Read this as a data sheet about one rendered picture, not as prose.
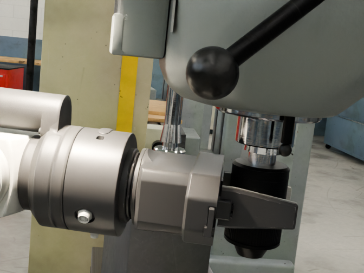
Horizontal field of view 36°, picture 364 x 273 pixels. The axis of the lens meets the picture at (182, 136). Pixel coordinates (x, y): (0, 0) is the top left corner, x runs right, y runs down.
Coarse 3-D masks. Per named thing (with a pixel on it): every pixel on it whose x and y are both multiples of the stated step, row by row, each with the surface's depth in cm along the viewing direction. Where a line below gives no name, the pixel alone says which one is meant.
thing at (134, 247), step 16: (128, 224) 77; (112, 240) 89; (128, 240) 76; (144, 240) 76; (160, 240) 77; (176, 240) 77; (112, 256) 88; (128, 256) 76; (144, 256) 77; (160, 256) 77; (176, 256) 78; (192, 256) 79; (208, 256) 79; (112, 272) 87; (128, 272) 76; (144, 272) 77; (160, 272) 78; (176, 272) 78; (192, 272) 79
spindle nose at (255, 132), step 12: (240, 120) 44; (252, 120) 43; (264, 120) 43; (240, 132) 44; (252, 132) 43; (264, 132) 43; (276, 132) 43; (252, 144) 43; (264, 144) 43; (276, 144) 43
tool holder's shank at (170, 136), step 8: (168, 88) 79; (168, 96) 79; (176, 96) 79; (168, 104) 79; (176, 104) 79; (168, 112) 79; (176, 112) 79; (168, 120) 79; (176, 120) 79; (168, 128) 79; (176, 128) 79; (160, 136) 81; (168, 136) 79; (176, 136) 80; (168, 144) 80; (176, 144) 80
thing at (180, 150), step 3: (156, 147) 80; (159, 147) 81; (180, 147) 82; (153, 150) 81; (156, 150) 80; (159, 150) 79; (162, 150) 79; (165, 150) 79; (168, 150) 79; (171, 150) 79; (174, 150) 80; (177, 150) 80; (180, 150) 80; (183, 150) 80; (180, 153) 79; (183, 153) 80
